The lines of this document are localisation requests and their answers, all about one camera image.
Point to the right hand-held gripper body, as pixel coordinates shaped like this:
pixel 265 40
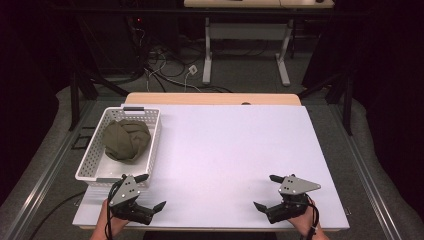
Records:
pixel 293 186

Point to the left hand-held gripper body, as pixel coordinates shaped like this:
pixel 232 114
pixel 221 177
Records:
pixel 125 190

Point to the olive green shorts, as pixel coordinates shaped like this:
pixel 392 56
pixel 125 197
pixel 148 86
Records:
pixel 126 140

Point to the white perforated plastic basket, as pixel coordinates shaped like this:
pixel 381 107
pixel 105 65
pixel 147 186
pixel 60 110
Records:
pixel 96 153

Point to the person's left hand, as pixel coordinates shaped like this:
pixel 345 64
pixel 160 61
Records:
pixel 113 226

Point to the person's right hand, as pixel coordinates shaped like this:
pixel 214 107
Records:
pixel 306 223

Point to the white table board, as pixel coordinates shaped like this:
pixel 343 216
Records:
pixel 233 150

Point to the black metal stand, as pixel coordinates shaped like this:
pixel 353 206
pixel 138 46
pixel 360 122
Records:
pixel 348 106
pixel 75 100

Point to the light wooden table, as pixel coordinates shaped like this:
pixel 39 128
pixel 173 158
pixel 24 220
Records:
pixel 200 98

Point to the white power plug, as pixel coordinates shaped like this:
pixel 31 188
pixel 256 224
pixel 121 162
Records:
pixel 192 69

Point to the dark curtain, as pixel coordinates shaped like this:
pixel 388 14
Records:
pixel 26 100
pixel 390 83

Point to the white-legged desk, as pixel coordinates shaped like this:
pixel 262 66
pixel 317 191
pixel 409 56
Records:
pixel 246 31

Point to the black metal crossbar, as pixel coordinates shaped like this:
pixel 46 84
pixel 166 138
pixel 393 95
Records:
pixel 166 12

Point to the black floor bracket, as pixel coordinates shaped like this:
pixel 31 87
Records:
pixel 81 141

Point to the aluminium floor rail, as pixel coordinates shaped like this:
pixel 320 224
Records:
pixel 50 176
pixel 366 176

